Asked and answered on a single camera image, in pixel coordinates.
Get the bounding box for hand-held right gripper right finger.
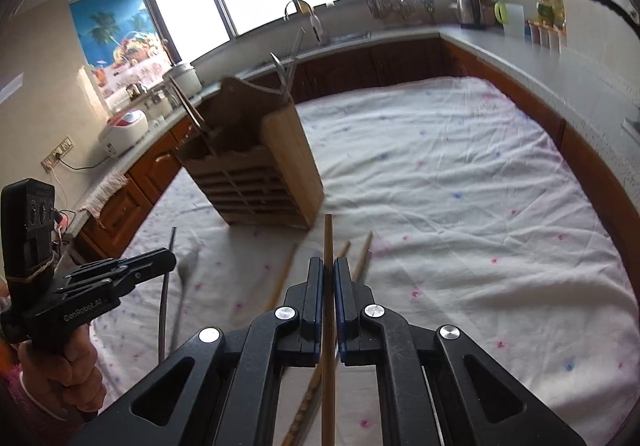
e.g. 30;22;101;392
335;256;587;446

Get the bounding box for wooden utensil holder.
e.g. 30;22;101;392
172;75;327;231

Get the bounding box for white floral tablecloth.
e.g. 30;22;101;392
92;74;632;446

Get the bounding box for black power cable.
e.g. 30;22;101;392
55;152;109;173

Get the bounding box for white electric cooking pot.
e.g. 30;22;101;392
162;61;204;100

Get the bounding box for kitchen sink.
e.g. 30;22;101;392
240;30;373;73

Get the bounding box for grey kitchen countertop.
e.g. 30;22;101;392
75;24;640;209

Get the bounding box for white fringed cloth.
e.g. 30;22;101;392
80;170;130;228

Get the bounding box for white and pink rice cooker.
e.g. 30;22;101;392
98;110;151;158

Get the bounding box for white wall socket strip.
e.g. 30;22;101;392
42;137;74;172

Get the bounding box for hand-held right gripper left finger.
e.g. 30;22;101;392
70;256;326;446

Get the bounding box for person's left hand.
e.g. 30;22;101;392
17;321;109;420

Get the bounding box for metal kitchen faucet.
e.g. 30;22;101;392
284;0;327;47

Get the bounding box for steel electric kettle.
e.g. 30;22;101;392
456;0;486;30

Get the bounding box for metal spoon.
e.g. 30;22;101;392
169;246;202;353

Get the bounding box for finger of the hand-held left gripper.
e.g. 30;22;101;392
65;249;177;280
55;266;174;298

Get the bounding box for tropical fruit window blind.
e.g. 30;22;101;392
69;0;172;103

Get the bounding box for white cutting board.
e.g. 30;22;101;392
502;4;527;36

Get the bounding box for wooden base cabinets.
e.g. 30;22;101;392
75;36;640;254

